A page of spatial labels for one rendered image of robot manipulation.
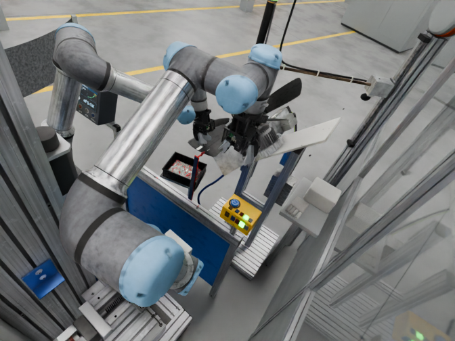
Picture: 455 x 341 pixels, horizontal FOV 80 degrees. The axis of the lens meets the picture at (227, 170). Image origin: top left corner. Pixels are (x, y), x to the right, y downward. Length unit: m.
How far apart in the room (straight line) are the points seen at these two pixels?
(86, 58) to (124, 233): 0.62
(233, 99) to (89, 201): 0.32
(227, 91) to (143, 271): 0.35
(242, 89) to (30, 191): 0.49
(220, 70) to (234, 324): 1.86
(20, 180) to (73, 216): 0.19
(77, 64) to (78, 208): 0.54
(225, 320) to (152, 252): 1.73
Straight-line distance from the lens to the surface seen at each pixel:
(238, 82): 0.55
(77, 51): 0.98
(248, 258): 2.28
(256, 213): 1.26
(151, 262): 0.46
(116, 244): 0.48
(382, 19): 8.53
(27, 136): 0.62
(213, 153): 1.35
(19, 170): 0.66
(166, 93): 0.57
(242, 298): 2.24
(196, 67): 0.60
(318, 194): 1.65
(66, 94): 1.15
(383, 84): 1.51
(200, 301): 2.18
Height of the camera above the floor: 2.07
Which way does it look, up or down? 46 degrees down
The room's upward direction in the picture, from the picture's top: 16 degrees clockwise
